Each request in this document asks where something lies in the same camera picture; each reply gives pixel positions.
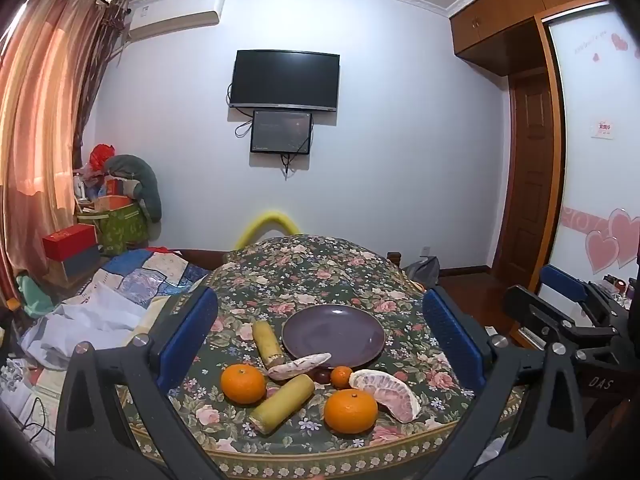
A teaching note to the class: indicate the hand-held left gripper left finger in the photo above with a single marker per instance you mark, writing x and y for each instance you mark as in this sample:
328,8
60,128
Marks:
186,339

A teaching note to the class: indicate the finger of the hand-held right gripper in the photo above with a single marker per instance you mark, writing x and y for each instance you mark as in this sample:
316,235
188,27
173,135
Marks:
564,284
530,305

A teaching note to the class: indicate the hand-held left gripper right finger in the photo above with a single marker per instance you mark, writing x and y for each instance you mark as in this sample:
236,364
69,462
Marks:
452,339

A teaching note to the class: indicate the yellow sugarcane piece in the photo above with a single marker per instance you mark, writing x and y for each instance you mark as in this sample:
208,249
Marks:
267,342

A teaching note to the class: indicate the peeled pomelo segment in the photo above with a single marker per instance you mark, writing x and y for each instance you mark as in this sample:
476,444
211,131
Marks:
387,396

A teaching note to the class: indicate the small mandarin orange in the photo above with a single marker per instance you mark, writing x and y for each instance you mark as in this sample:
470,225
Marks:
342,377

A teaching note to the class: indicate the greenish sugarcane piece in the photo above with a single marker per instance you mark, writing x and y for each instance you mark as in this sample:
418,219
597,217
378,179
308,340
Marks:
282,405

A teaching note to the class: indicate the purple plate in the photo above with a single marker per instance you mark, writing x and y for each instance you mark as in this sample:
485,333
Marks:
334,332

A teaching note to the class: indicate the large orange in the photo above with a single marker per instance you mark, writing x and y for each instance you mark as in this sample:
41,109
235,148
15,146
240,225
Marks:
351,411

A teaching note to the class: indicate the dark brown chestnut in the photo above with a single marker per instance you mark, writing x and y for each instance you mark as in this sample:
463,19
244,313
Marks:
326,376

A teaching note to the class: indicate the dark brown plum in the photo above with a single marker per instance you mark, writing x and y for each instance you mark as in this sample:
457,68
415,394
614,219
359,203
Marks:
315,376

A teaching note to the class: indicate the grey bag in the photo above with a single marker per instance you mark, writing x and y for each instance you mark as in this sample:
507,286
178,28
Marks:
422,269

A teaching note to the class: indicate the patchwork quilt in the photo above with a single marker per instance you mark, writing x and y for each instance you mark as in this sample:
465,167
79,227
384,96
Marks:
145,272

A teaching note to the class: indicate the white sheet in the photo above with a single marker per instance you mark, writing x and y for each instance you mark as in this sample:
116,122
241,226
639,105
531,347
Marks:
85,320

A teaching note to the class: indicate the wardrobe door with hearts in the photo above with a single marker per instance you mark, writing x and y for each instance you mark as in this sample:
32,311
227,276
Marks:
595,185

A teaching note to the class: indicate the wooden door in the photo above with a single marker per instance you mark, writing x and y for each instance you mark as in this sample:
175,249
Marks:
530,175

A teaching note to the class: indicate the green patterned storage bag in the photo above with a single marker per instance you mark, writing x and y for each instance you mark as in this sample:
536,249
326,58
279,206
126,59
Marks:
122,227

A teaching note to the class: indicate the blue grey box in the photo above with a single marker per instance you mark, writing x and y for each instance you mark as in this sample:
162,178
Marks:
75,262

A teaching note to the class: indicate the floral blanket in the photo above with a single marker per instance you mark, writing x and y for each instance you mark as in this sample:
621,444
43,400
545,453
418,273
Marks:
320,270

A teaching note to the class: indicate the red box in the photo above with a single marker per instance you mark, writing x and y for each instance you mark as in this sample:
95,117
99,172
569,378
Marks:
70,240

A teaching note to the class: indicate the green cloth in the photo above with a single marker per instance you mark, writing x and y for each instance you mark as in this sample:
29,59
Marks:
35,295

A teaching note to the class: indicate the red white door label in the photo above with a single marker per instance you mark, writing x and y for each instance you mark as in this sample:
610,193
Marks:
602,130

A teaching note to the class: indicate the red plastic bag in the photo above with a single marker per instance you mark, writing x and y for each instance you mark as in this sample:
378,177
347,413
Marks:
101,155

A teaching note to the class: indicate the pink curtain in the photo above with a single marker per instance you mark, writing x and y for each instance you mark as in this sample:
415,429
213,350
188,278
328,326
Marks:
42,110

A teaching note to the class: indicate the wooden overhead cabinet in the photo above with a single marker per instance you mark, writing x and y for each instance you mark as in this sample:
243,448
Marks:
500,20

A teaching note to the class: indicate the brown patterned curtain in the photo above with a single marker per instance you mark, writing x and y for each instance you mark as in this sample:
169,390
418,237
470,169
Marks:
97,70

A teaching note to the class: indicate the white air conditioner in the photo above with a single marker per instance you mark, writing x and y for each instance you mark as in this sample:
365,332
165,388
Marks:
175,12

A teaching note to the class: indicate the wooden bed post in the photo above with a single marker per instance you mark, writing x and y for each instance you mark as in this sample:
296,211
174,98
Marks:
395,258

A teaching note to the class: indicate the small wall monitor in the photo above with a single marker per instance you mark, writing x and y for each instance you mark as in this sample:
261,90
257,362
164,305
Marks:
281,131

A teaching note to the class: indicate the wall television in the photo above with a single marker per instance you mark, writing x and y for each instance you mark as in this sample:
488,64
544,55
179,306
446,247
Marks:
285,80

